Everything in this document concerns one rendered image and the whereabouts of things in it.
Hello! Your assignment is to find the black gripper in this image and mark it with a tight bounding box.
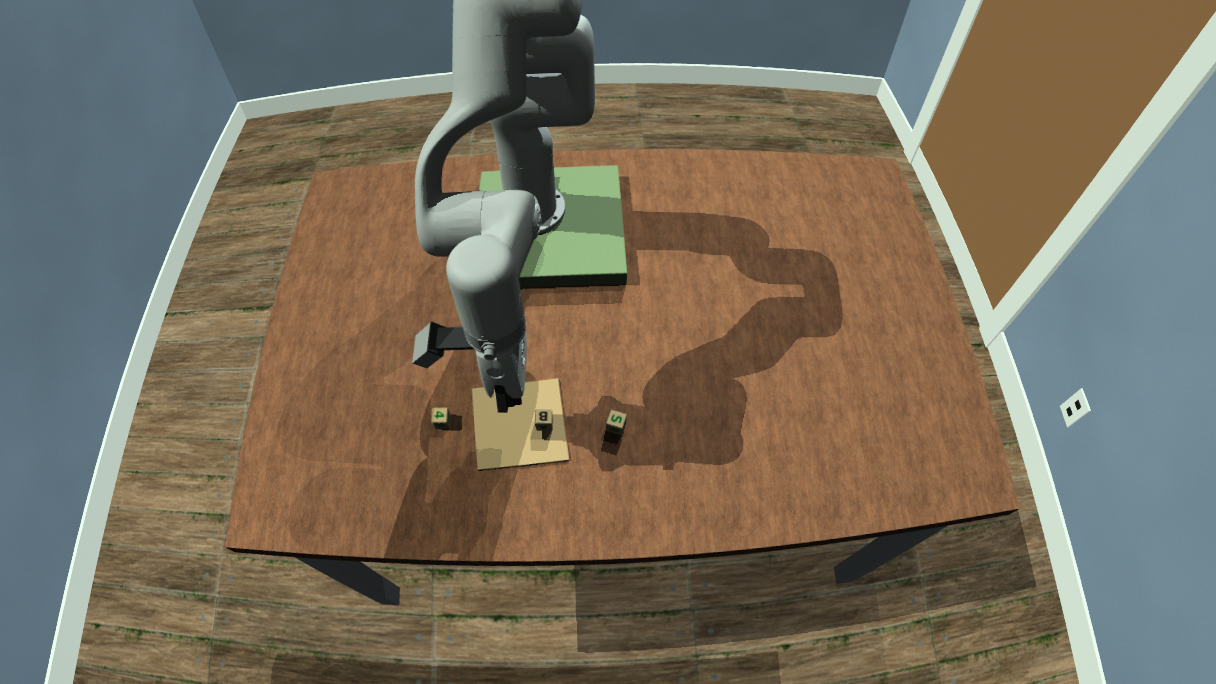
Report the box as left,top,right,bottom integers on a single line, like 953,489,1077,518
467,327,527,413

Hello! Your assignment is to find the beige flat mat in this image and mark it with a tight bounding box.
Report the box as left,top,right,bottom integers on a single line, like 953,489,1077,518
472,379,569,470

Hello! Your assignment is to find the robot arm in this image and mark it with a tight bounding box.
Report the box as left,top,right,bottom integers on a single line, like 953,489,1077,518
412,0,595,368

